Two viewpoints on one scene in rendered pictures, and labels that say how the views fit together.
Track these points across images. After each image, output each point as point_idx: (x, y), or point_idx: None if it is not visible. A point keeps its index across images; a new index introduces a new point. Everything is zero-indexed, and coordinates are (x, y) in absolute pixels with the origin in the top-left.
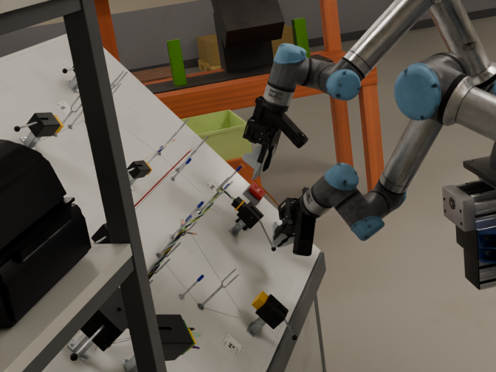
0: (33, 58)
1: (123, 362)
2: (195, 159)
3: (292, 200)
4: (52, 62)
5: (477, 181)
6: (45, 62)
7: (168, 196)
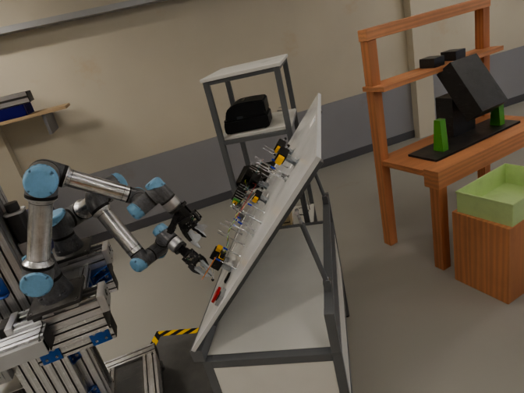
0: (312, 136)
1: None
2: (247, 253)
3: (189, 252)
4: (307, 146)
5: (82, 299)
6: (309, 143)
7: (254, 226)
